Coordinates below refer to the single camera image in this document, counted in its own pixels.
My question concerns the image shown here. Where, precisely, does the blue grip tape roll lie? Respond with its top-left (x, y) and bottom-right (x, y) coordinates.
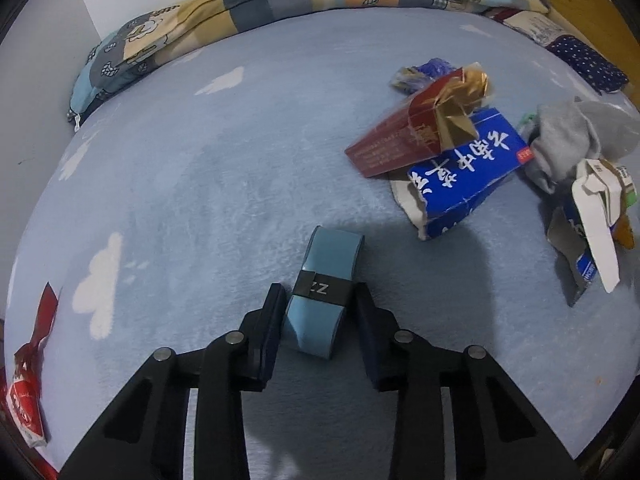
top-left (282, 226), bottom-right (364, 360)

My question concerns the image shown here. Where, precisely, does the grey sock green cuff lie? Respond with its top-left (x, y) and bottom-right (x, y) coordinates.
top-left (518, 100), bottom-right (639, 195)

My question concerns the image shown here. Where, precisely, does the red cigarette carton gold foil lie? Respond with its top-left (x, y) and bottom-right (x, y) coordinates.
top-left (345, 63), bottom-right (491, 178)

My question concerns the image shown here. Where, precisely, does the red white snack wrapper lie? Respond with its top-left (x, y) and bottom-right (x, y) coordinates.
top-left (6, 283), bottom-right (58, 448)

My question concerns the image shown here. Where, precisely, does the torn blue white box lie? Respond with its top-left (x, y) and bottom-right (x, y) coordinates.
top-left (547, 158), bottom-right (638, 307)

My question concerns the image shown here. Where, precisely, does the blue cloud bed sheet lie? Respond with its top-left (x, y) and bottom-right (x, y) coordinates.
top-left (6, 9), bottom-right (639, 468)

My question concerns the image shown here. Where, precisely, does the blue Chinese text carton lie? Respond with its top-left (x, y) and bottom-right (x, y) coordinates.
top-left (390, 108), bottom-right (534, 240)

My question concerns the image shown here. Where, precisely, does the crumpled blue plastic wrapper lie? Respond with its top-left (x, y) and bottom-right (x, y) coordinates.
top-left (390, 58), bottom-right (457, 96)

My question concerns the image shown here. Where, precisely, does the patchwork cartoon quilt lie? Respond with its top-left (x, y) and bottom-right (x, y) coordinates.
top-left (67, 0), bottom-right (549, 127)

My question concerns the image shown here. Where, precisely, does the navy star pillow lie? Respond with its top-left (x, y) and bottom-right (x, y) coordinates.
top-left (485, 8), bottom-right (629, 94)

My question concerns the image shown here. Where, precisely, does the wooden headboard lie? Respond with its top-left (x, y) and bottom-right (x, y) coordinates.
top-left (548, 0), bottom-right (639, 108)

